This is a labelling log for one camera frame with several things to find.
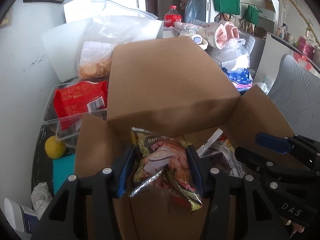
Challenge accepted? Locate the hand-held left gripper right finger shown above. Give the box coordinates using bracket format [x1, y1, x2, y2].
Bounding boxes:
[185, 145, 292, 240]

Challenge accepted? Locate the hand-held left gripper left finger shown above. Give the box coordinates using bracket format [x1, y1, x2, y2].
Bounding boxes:
[31, 144, 137, 240]

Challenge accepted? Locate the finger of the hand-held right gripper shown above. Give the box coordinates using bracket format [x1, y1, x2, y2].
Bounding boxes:
[255, 133, 320, 170]
[234, 146, 288, 180]

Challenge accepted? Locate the silver foil snack packet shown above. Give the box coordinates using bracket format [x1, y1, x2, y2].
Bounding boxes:
[196, 128, 247, 178]

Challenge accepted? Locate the red yellow crinkled snack packet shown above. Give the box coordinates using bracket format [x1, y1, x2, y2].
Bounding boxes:
[130, 127, 203, 212]

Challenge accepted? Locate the brown cardboard box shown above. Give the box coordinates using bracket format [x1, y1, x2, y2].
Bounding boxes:
[74, 36, 303, 240]

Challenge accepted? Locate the person's right hand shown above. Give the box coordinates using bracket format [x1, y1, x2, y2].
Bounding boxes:
[287, 220, 307, 234]

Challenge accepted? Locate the grey leaf-pattern chair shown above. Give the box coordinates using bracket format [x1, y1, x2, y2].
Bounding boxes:
[267, 54, 320, 140]

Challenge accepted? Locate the blue white tissue pack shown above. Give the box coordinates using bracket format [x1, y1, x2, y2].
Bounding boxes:
[227, 67, 253, 89]

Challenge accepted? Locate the yellow lemon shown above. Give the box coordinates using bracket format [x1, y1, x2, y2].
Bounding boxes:
[44, 135, 67, 159]

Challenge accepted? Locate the large red snack packet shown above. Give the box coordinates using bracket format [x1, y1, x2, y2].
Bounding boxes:
[54, 80, 108, 130]

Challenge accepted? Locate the crumpled printed tissue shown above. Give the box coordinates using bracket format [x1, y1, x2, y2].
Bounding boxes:
[30, 182, 53, 220]

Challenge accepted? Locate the clear plastic container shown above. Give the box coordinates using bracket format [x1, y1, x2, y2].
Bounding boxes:
[41, 81, 109, 150]

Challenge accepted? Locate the white cabinet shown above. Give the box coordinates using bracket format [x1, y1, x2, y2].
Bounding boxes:
[265, 31, 320, 78]

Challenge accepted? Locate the white plastic bag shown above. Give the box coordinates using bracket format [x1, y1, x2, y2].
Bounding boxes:
[211, 39, 250, 72]

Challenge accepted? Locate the pink gift box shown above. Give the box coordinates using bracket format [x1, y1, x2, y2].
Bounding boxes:
[297, 36, 314, 58]

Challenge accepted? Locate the pink fluffy slipper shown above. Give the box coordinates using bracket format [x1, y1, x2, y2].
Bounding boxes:
[207, 26, 229, 49]
[224, 21, 242, 40]

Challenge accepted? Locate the white bottle with blue label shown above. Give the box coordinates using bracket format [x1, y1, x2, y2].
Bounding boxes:
[4, 197, 39, 234]

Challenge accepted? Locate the clear zip bag of chips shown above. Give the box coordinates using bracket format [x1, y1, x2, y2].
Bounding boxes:
[77, 0, 160, 79]

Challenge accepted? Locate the white baby shoe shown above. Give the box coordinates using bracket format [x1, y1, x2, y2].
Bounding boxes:
[179, 29, 208, 50]

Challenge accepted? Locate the small green felt bag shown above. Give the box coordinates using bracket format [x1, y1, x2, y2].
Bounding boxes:
[244, 4, 262, 24]

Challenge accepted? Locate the patterned tote bag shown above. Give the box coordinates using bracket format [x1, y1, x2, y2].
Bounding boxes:
[215, 12, 235, 24]

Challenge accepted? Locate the large white foam board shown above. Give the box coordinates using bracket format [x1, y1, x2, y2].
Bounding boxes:
[41, 17, 163, 83]

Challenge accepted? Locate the long bamboo branch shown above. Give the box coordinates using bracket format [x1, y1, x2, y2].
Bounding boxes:
[276, 0, 320, 45]

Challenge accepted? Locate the red cola bottle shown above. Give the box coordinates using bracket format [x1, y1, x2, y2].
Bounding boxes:
[164, 5, 182, 28]

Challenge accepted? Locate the blue plastic hanging bag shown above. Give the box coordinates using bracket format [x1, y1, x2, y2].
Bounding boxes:
[184, 0, 206, 23]

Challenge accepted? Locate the small white foam board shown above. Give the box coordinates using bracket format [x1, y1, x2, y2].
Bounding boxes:
[63, 0, 115, 23]

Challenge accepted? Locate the brown wooden door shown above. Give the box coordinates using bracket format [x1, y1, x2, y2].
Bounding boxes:
[144, 0, 159, 18]

